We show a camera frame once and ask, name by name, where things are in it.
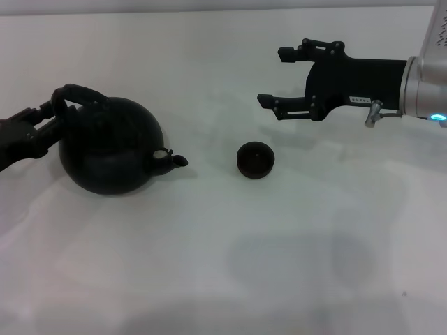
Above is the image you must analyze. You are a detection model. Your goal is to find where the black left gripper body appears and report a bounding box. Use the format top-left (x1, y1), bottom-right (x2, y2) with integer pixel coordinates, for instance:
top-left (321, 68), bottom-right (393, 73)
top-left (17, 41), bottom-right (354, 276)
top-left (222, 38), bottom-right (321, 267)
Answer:
top-left (0, 111), bottom-right (50, 172)

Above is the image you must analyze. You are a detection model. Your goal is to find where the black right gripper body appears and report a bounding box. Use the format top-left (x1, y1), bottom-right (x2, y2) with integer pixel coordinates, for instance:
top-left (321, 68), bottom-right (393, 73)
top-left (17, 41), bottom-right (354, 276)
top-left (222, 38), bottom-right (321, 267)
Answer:
top-left (305, 54), bottom-right (408, 121)

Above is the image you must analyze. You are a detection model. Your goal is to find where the black round teapot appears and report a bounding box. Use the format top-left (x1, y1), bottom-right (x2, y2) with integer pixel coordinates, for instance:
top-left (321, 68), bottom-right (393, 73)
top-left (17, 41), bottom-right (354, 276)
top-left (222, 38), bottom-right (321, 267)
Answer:
top-left (51, 83), bottom-right (189, 195)

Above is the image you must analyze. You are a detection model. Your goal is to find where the small dark teacup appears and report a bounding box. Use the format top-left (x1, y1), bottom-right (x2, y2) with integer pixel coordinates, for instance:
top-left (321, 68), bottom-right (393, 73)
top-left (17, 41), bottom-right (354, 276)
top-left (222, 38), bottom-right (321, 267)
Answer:
top-left (236, 140), bottom-right (276, 180)

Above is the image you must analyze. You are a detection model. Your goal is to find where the metal cable plug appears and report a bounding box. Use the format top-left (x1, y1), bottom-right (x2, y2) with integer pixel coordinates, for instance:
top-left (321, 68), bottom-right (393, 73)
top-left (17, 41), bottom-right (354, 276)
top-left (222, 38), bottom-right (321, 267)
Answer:
top-left (364, 100), bottom-right (403, 128)

